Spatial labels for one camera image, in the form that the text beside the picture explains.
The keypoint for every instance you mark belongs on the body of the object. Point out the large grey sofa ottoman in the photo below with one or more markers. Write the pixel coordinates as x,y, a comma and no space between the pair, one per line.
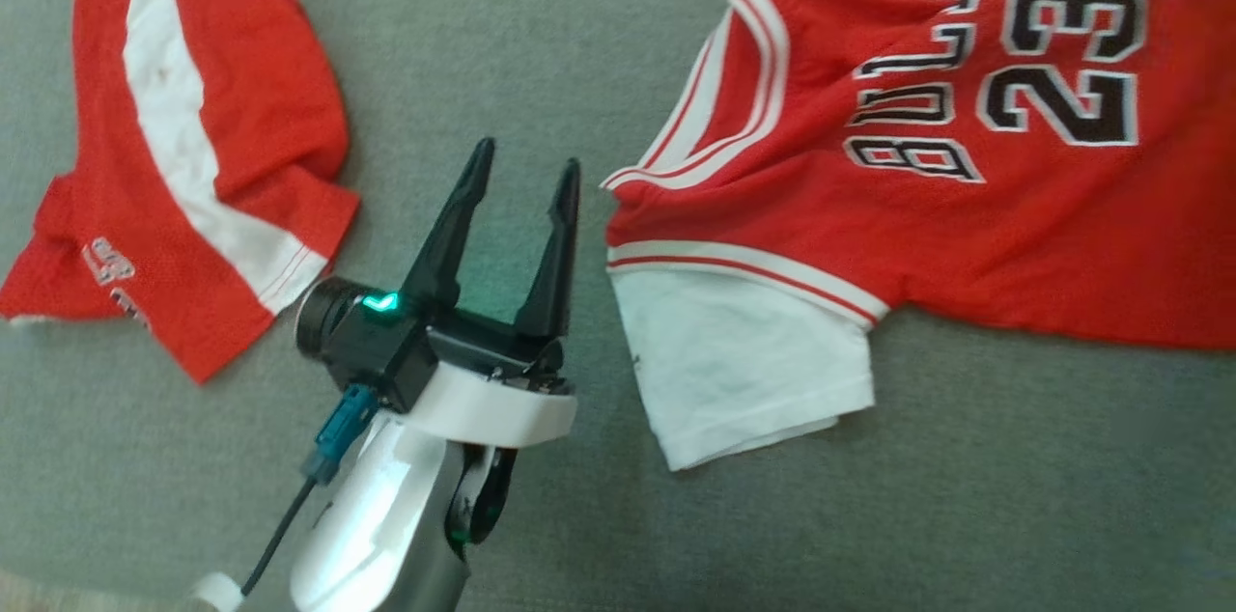
541,33

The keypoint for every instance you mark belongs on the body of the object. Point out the red jersey with white sleeves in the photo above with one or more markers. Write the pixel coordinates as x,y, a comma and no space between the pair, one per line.
821,226

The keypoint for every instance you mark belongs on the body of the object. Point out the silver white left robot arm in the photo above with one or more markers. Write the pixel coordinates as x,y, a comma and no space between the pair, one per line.
377,515

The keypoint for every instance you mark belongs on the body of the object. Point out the red shorts with white stripe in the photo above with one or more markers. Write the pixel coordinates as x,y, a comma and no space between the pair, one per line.
261,81

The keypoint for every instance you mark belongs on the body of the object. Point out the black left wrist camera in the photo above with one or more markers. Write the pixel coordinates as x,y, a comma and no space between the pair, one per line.
372,351

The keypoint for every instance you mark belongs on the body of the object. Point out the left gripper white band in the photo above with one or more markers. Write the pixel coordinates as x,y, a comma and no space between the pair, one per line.
492,400

